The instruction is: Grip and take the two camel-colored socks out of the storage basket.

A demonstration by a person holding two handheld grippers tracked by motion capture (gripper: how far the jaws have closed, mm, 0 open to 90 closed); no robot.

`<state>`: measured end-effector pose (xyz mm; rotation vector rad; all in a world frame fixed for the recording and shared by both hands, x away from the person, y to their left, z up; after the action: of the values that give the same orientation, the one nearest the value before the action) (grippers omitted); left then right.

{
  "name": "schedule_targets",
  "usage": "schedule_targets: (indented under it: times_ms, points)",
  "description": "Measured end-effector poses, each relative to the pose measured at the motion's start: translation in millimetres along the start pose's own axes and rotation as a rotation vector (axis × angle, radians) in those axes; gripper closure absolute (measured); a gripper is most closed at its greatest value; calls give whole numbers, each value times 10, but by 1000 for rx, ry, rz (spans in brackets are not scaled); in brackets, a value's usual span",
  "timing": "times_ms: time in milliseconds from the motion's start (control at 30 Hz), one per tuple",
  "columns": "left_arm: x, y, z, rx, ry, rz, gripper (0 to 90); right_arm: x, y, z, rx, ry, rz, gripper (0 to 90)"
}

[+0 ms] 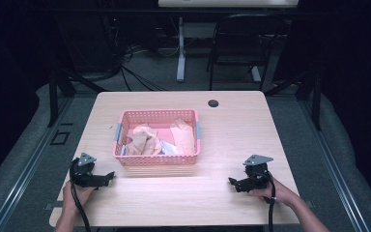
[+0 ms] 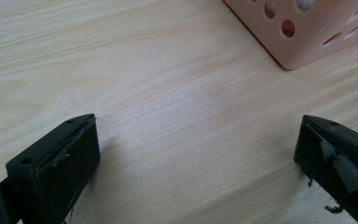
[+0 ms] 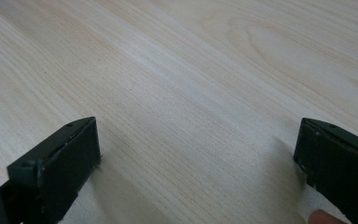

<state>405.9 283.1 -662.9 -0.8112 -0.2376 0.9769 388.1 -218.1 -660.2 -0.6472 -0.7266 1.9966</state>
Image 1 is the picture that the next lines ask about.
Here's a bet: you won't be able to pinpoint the white desk with leg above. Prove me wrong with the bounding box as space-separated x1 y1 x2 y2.
157 0 300 83

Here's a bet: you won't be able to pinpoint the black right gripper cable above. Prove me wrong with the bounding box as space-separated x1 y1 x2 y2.
264 172 277 232

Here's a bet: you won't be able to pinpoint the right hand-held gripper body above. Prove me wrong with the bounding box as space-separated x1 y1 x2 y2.
238 154 274 193

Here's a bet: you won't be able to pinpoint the pink plastic basket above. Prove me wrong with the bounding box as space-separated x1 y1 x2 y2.
112 108 203 167

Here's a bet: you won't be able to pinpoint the black floor cables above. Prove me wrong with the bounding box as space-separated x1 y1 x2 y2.
102 15 182 93

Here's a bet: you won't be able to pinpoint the person's left hand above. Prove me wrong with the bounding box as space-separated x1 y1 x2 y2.
62 181 96 215

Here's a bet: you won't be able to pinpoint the folded peach cloth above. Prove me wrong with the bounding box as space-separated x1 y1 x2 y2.
169 117 196 157

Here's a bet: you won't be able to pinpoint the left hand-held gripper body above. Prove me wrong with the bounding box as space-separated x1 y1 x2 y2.
69 152 108 189

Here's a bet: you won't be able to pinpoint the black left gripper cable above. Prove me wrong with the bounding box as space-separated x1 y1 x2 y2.
69 159 93 232

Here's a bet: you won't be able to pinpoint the black folding chair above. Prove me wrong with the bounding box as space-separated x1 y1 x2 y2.
206 13 286 92

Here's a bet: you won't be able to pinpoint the crumpled beige cloth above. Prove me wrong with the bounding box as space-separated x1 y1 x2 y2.
126 123 162 157

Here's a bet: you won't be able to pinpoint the person's right hand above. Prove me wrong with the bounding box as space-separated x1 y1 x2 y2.
246 177 301 207

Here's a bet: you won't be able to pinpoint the white crumpled cloth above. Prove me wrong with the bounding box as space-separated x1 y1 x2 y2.
159 140 179 156

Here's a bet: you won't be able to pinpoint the black metal stand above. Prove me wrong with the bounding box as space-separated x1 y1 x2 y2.
46 15 107 128
264 69 324 131

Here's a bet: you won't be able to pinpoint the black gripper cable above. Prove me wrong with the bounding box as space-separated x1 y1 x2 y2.
69 159 93 232
264 172 277 232

